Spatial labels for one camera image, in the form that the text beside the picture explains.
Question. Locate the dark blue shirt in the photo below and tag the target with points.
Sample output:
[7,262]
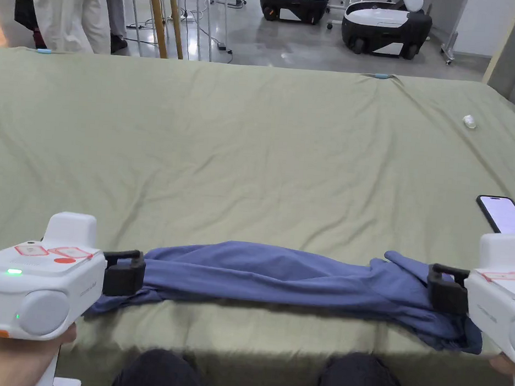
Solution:
[278,278]

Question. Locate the person's left hand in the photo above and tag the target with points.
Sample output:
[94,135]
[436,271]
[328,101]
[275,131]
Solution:
[3,362]

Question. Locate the bed with pale green sheet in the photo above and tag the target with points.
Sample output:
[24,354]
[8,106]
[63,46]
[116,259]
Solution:
[242,156]

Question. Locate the light blue sheet clip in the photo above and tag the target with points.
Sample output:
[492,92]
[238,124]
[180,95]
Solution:
[381,76]
[43,50]

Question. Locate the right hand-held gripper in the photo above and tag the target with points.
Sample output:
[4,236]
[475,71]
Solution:
[497,298]

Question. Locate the small white plastic object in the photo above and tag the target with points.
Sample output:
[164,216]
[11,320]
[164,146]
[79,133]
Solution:
[469,121]

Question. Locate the person's right hand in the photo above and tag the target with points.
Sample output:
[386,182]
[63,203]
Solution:
[503,363]

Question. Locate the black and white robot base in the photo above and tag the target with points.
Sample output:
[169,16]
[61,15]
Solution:
[293,1]
[383,27]

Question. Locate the black smartphone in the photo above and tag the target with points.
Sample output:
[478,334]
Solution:
[505,214]

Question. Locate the person's legs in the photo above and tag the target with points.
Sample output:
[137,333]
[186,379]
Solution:
[161,376]

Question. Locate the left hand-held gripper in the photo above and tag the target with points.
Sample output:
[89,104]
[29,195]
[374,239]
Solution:
[35,274]

